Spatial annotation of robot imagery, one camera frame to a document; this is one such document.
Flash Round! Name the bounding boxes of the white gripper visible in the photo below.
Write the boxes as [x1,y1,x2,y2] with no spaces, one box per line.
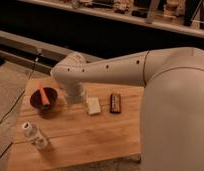
[65,83,86,104]

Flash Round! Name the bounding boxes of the white sponge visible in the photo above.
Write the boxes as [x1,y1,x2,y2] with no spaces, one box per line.
[87,97,101,115]

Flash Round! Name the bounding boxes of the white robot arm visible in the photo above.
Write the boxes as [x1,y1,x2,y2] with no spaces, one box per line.
[51,47,204,171]

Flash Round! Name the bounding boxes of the orange carrot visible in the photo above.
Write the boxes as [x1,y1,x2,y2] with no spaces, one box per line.
[39,87,50,106]

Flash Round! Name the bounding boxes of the dark chocolate bar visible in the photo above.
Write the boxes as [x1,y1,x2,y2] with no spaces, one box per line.
[110,93,121,113]

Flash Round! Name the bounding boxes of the background wooden shelf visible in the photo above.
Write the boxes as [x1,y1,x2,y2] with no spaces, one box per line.
[20,0,204,38]

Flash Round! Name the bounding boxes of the black cable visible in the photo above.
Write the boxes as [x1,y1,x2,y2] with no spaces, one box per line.
[0,49,43,129]

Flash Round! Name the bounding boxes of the metal rail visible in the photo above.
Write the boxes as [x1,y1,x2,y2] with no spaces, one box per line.
[0,30,71,74]

